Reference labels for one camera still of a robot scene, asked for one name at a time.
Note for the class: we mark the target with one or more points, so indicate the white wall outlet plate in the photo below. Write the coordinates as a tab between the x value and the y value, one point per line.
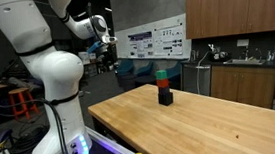
242	42

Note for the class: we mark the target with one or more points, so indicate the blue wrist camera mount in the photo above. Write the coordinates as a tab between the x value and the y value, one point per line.
94	46

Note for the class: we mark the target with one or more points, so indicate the purple header poster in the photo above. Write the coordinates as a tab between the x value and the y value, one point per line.
140	45

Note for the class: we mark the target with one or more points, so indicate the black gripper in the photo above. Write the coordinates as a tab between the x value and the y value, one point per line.
109	51

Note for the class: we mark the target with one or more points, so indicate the red wooden block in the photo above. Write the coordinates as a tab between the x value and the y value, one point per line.
162	83

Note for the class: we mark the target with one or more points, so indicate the countertop coffee maker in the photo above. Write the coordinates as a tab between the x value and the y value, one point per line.
218	55

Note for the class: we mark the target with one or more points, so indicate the black kitchen countertop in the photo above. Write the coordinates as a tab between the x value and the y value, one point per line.
270	64

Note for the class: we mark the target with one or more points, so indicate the stainless steel dishwasher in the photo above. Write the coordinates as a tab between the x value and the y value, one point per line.
194	80

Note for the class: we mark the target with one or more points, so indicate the brown upper wall cabinets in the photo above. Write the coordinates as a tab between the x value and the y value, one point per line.
238	6

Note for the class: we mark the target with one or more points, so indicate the wooden butcher block table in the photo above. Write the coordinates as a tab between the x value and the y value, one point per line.
199	128

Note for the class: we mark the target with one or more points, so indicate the black wooden block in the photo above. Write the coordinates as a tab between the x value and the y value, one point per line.
165	99

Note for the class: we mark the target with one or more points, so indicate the white text poster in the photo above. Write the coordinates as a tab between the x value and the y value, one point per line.
169	41

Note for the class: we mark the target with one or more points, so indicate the green wooden block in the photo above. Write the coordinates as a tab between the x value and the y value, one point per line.
161	74

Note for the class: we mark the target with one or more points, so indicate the dark blue wooden block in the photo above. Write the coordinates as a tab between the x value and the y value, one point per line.
164	90

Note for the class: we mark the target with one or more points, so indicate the orange legged wooden stool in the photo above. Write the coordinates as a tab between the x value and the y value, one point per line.
21	97

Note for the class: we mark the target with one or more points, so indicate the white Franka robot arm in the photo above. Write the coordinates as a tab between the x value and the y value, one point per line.
57	77

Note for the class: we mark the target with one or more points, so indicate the white wall whiteboard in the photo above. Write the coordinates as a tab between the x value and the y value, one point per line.
153	23

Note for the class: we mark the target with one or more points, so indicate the steel kitchen sink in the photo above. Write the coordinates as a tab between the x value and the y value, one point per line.
244	61

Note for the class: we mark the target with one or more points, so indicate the brown lower sink cabinet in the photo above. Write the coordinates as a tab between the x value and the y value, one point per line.
242	86

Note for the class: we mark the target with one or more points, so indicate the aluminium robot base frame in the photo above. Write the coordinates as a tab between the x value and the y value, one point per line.
113	146

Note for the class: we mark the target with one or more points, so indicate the chrome sink faucet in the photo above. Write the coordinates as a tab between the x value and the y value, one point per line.
246	54

